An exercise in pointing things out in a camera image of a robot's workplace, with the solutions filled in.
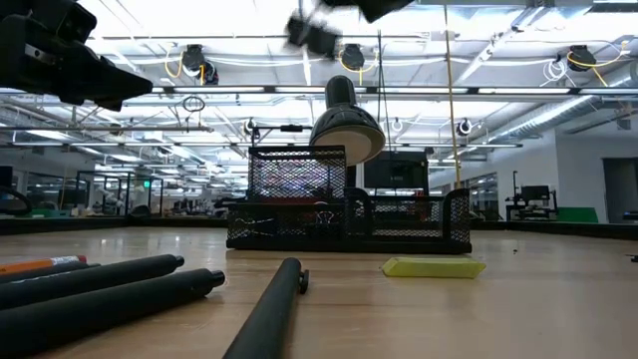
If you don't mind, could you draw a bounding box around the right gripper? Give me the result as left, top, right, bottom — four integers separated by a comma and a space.
285, 0, 416, 57

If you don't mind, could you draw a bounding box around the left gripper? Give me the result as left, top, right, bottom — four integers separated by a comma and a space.
0, 13, 155, 113

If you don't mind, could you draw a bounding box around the black binder clip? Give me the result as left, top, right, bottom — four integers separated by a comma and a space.
232, 214, 277, 238
313, 208, 337, 236

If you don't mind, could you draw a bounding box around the black pen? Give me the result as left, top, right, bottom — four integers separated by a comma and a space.
0, 261, 103, 286
0, 268, 227, 358
0, 253, 186, 311
221, 256, 311, 359

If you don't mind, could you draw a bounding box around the orange pencil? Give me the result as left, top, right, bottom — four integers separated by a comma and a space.
0, 254, 89, 276

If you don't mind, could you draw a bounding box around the black mesh desk organizer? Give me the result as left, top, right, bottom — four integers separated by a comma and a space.
224, 145, 474, 256

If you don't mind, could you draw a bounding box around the yellow-green eraser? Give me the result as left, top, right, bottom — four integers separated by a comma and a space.
381, 255, 487, 280

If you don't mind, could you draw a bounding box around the black workstation with monitor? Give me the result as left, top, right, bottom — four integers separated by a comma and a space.
505, 171, 560, 222

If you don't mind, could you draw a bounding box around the green panel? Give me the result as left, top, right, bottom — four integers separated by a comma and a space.
556, 206, 600, 224

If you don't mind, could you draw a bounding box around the black cable reel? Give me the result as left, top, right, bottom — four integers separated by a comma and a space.
179, 43, 206, 72
340, 43, 367, 72
566, 44, 598, 73

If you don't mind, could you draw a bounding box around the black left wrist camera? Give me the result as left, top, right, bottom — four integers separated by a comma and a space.
27, 0, 99, 45

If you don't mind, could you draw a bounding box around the yellow power cable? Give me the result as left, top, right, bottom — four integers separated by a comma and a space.
442, 3, 463, 190

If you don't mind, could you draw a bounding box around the black aluminium table frame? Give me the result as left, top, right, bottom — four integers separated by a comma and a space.
0, 214, 638, 242

